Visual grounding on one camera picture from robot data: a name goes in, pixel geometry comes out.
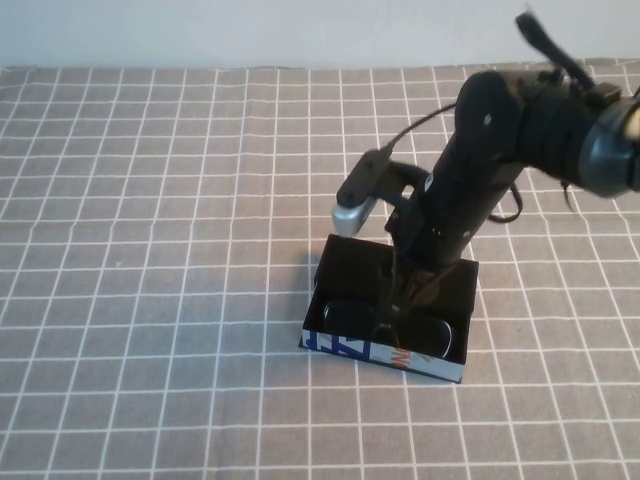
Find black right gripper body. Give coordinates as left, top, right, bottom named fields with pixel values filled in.
left=383, top=192, right=484, bottom=267

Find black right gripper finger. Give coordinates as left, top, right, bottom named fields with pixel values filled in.
left=394, top=264, right=452, bottom=317
left=372, top=249, right=402, bottom=347

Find black framed glasses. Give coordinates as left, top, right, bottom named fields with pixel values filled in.
left=322, top=298, right=454, bottom=360

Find printed glasses case black lining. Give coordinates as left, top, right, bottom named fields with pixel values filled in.
left=299, top=233, right=480, bottom=385

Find grey white checked tablecloth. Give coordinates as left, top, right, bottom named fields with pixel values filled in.
left=0, top=57, right=640, bottom=480

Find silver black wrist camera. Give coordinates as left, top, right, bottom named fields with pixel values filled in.
left=331, top=148, right=392, bottom=236

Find thin black camera cable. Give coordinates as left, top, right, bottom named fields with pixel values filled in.
left=383, top=102, right=460, bottom=152

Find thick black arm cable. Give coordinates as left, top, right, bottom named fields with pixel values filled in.
left=514, top=9, right=597, bottom=87

